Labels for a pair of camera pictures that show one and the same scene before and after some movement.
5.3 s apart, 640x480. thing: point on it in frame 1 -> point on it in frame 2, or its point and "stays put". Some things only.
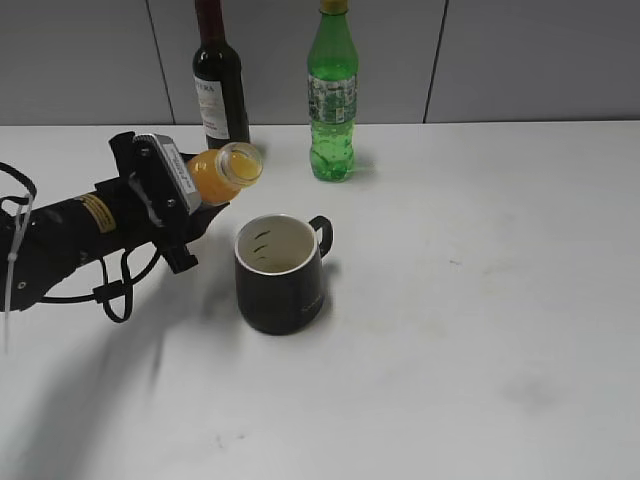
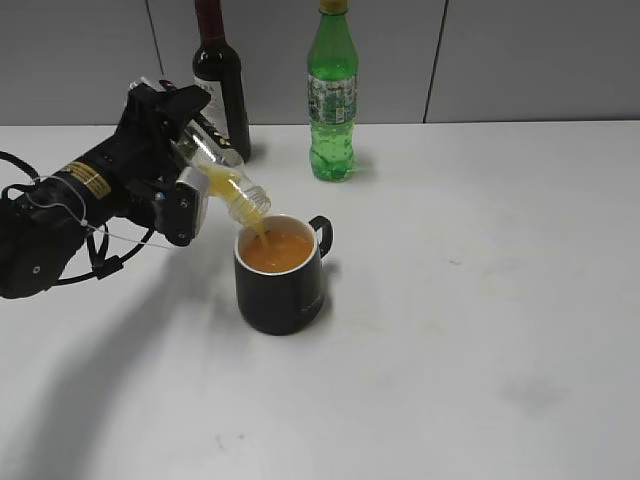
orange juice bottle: x=220 y=173 -> x=229 y=183
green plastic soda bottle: x=333 y=64 stays put
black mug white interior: x=279 y=271 stays put
